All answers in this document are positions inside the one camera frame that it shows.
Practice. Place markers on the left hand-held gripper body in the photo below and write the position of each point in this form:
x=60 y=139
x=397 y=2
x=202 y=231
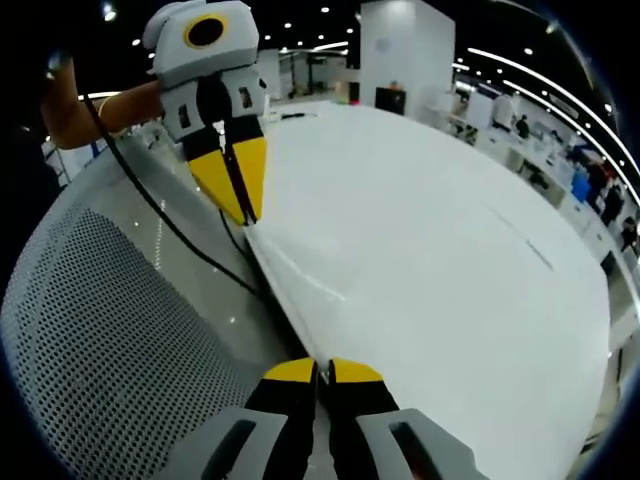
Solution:
x=200 y=45

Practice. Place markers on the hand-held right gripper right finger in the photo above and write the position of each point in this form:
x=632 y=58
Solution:
x=380 y=420

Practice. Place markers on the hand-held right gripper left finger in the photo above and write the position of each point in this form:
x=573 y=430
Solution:
x=280 y=415

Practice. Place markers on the clear resealable bag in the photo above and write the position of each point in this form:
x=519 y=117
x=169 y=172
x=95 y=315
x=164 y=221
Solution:
x=300 y=300

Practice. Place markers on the small black object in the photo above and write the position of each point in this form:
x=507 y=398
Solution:
x=300 y=115

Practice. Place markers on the small colourful toys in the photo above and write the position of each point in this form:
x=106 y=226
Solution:
x=350 y=101

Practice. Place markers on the black cabinet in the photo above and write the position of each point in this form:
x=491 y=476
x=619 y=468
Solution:
x=390 y=99

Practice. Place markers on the white mesh office chair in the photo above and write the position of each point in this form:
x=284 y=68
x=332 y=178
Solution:
x=110 y=325

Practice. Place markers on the thin clear plastic strip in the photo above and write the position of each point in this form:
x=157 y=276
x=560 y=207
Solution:
x=530 y=245

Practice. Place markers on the long white counter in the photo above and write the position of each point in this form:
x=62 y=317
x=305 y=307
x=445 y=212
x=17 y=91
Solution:
x=550 y=170

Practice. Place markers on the blue box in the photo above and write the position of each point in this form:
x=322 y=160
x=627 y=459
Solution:
x=581 y=185

